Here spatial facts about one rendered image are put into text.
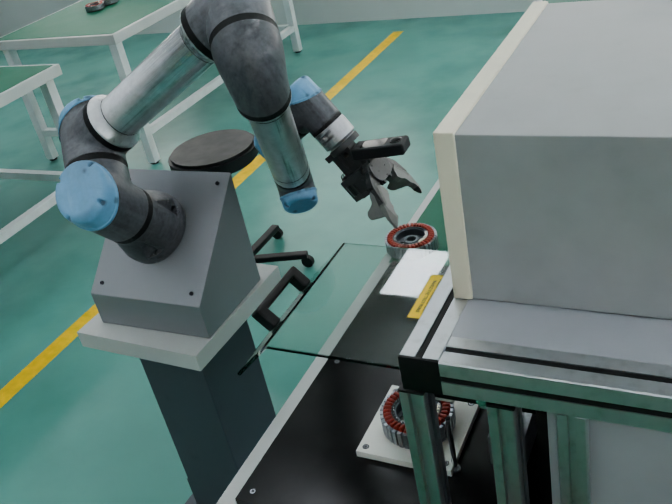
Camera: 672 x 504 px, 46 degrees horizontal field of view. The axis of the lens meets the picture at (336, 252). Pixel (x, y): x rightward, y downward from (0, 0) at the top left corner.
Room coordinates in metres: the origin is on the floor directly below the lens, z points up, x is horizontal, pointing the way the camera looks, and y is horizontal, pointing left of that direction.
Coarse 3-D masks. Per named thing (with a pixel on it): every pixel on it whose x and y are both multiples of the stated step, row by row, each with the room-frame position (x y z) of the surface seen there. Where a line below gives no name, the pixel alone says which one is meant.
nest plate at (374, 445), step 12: (456, 408) 0.90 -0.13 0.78; (468, 408) 0.89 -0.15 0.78; (456, 420) 0.87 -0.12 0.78; (468, 420) 0.87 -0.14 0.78; (372, 432) 0.89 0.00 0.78; (456, 432) 0.85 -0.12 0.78; (468, 432) 0.85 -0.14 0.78; (360, 444) 0.87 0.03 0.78; (372, 444) 0.86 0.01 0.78; (384, 444) 0.86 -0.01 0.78; (444, 444) 0.83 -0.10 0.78; (456, 444) 0.83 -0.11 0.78; (360, 456) 0.85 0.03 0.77; (372, 456) 0.84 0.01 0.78; (384, 456) 0.83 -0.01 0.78; (396, 456) 0.83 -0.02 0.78; (408, 456) 0.82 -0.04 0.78; (444, 456) 0.81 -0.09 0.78; (456, 456) 0.80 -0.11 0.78
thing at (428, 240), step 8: (408, 224) 1.48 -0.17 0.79; (416, 224) 1.47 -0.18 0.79; (424, 224) 1.47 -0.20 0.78; (392, 232) 1.46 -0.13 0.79; (400, 232) 1.46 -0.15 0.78; (408, 232) 1.47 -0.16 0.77; (416, 232) 1.46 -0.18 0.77; (424, 232) 1.44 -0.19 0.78; (432, 232) 1.42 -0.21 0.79; (392, 240) 1.43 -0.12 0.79; (400, 240) 1.46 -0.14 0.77; (408, 240) 1.44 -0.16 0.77; (416, 240) 1.42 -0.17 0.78; (424, 240) 1.40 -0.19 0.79; (432, 240) 1.40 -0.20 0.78; (416, 248) 1.38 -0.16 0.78; (424, 248) 1.39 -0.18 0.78; (432, 248) 1.39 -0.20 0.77
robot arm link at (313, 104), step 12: (300, 84) 1.51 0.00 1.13; (312, 84) 1.52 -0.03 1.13; (300, 96) 1.50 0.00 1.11; (312, 96) 1.50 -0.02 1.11; (324, 96) 1.52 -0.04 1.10; (300, 108) 1.50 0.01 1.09; (312, 108) 1.49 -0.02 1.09; (324, 108) 1.49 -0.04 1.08; (336, 108) 1.51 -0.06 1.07; (300, 120) 1.50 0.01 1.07; (312, 120) 1.49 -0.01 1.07; (324, 120) 1.48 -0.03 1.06; (300, 132) 1.51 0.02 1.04; (312, 132) 1.49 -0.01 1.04
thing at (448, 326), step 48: (432, 336) 0.66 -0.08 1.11; (480, 336) 0.65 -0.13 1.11; (528, 336) 0.63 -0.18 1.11; (576, 336) 0.61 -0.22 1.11; (624, 336) 0.60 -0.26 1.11; (432, 384) 0.62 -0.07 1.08; (480, 384) 0.60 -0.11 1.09; (528, 384) 0.57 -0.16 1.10; (576, 384) 0.55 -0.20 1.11; (624, 384) 0.53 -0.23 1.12
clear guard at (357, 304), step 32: (352, 256) 0.94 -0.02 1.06; (384, 256) 0.92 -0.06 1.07; (416, 256) 0.90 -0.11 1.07; (448, 256) 0.89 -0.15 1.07; (320, 288) 0.88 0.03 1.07; (352, 288) 0.86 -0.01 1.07; (384, 288) 0.85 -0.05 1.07; (416, 288) 0.83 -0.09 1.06; (288, 320) 0.82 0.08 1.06; (320, 320) 0.81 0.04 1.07; (352, 320) 0.79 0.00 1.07; (384, 320) 0.78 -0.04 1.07; (416, 320) 0.76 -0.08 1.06; (256, 352) 0.80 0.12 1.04; (320, 352) 0.74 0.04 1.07; (352, 352) 0.73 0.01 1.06; (384, 352) 0.72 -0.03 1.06
